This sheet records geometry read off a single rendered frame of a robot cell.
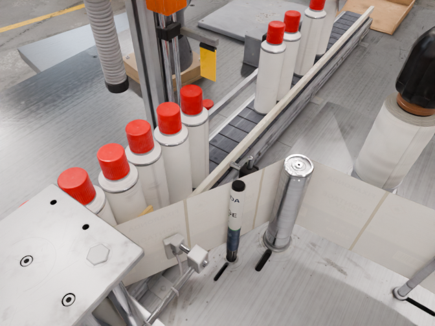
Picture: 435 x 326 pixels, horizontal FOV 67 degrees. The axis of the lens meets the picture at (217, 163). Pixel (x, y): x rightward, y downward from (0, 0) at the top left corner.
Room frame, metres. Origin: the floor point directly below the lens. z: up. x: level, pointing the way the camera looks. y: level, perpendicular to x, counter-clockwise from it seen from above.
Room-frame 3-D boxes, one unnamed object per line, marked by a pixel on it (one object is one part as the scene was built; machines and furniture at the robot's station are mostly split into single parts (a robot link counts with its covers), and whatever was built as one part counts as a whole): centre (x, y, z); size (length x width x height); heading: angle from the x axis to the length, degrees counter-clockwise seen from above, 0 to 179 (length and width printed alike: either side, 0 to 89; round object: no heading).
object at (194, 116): (0.40, 0.04, 0.98); 0.05 x 0.05 x 0.20
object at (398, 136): (0.40, -0.30, 1.03); 0.09 x 0.09 x 0.30
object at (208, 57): (0.46, 0.02, 1.09); 0.03 x 0.01 x 0.06; 56
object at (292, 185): (0.27, -0.10, 0.97); 0.05 x 0.05 x 0.19
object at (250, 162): (0.40, -0.06, 0.89); 0.03 x 0.03 x 0.12; 56
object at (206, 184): (0.71, -0.22, 0.90); 1.07 x 0.01 x 0.02; 146
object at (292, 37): (0.67, -0.15, 0.98); 0.05 x 0.05 x 0.20
